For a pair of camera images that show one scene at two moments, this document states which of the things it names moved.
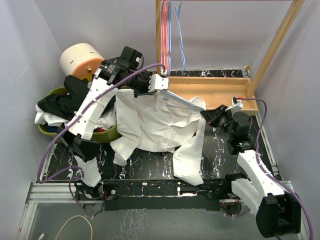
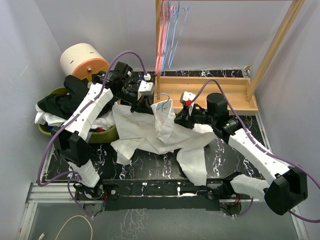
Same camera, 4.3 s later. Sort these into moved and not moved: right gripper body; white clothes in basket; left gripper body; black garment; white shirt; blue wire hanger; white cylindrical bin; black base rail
Moved: blue wire hanger; left gripper body; white shirt; right gripper body
Not moved: black garment; white cylindrical bin; black base rail; white clothes in basket
